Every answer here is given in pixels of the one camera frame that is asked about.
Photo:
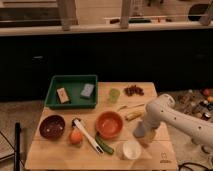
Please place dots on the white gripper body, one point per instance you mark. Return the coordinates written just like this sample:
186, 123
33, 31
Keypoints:
147, 136

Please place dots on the grey-blue towel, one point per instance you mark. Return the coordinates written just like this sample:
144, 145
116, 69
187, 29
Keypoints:
139, 131

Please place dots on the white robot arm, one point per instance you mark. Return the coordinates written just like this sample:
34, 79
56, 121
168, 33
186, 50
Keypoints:
161, 110

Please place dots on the orange bowl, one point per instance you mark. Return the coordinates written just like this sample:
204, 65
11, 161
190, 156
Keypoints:
109, 125

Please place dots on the dark purple bowl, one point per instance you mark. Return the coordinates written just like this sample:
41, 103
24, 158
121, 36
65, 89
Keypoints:
52, 127

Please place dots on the white cup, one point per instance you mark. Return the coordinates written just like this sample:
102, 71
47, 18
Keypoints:
130, 150

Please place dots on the brown grape bunch toy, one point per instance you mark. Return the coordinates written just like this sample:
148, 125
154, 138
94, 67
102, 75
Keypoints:
133, 90

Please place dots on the green cucumber toy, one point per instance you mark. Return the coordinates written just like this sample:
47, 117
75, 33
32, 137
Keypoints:
106, 148

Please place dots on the blue-grey sponge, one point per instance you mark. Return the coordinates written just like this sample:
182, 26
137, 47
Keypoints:
87, 90

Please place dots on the orange fruit toy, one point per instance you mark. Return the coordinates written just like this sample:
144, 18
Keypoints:
75, 137

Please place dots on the green plastic tray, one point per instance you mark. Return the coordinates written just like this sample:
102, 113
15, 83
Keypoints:
73, 85

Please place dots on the tan wooden block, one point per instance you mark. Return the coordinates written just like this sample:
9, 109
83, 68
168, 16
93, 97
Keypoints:
63, 97

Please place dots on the black pole stand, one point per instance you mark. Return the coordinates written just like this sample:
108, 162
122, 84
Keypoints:
17, 147

